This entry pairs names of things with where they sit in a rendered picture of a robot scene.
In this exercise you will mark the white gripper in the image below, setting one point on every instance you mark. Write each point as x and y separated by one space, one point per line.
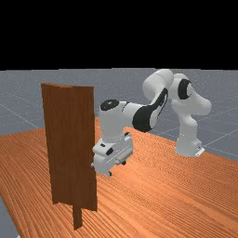
107 156

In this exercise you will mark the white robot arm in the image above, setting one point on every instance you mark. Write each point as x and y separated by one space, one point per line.
186 124

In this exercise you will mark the brown door leaf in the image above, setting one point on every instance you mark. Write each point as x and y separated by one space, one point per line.
85 148

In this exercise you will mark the brown door frame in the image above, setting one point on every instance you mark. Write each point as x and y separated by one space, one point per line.
59 139

